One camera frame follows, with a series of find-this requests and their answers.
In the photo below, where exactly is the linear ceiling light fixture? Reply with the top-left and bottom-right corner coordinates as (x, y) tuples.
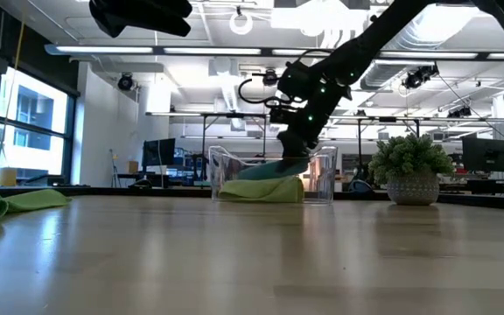
(44, 43), (504, 61)

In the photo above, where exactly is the artificial plant in grey pot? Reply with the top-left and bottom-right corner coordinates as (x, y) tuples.
(367, 133), (457, 207)

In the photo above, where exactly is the black ceiling spotlight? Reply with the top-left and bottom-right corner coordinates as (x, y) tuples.
(402, 64), (440, 91)

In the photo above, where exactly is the black ceiling dome camera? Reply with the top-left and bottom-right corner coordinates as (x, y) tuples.
(117, 73), (135, 92)
(262, 68), (279, 88)

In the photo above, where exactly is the black aluminium table frame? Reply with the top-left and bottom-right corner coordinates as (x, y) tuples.
(0, 186), (504, 212)

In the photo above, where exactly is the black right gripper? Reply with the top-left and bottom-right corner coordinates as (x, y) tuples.
(276, 108), (324, 172)

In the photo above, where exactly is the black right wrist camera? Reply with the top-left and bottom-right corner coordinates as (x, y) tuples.
(269, 106), (299, 126)

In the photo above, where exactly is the black computer monitor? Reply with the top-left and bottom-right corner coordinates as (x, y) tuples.
(142, 137), (177, 167)
(461, 137), (504, 173)

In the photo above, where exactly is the white coiled ceiling cable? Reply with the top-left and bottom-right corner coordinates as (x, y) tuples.
(228, 10), (254, 36)

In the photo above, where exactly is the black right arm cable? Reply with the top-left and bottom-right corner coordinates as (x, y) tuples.
(237, 47), (323, 109)

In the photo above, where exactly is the clear plastic basket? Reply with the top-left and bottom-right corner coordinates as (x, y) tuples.
(207, 145), (339, 206)

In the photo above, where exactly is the black metal rig frame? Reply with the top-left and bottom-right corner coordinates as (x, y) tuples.
(200, 111), (267, 193)
(356, 115), (422, 172)

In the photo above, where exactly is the blue office chair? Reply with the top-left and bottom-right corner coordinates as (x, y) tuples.
(350, 178), (374, 194)

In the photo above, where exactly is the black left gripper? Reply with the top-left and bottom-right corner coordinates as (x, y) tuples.
(88, 0), (193, 39)

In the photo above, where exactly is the yellow container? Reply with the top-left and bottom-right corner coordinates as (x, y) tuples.
(0, 167), (18, 187)

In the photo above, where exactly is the teal microfiber towel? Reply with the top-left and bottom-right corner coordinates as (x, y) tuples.
(236, 157), (312, 181)

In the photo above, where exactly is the large glass window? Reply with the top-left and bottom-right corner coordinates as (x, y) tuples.
(0, 65), (78, 185)

